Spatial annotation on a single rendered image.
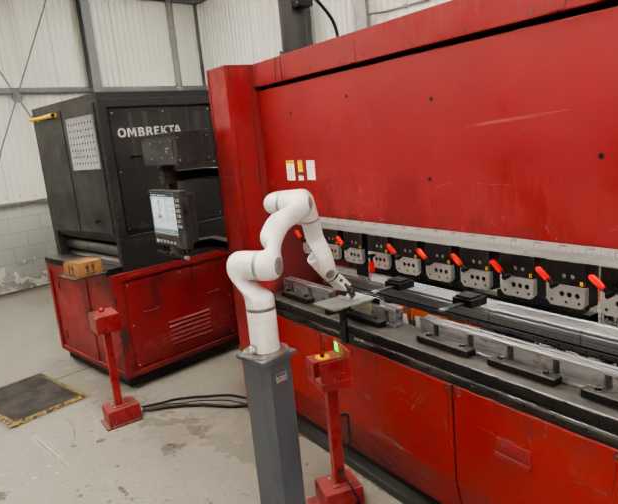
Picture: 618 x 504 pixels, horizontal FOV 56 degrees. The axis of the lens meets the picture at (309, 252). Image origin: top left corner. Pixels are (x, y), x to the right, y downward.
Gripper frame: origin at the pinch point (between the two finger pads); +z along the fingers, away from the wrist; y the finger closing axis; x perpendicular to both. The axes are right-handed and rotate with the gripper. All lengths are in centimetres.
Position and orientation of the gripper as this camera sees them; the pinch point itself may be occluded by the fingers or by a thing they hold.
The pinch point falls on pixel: (348, 293)
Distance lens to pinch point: 301.4
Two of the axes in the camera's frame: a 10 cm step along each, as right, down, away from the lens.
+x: -5.4, 7.8, -3.2
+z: 5.8, 6.2, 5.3
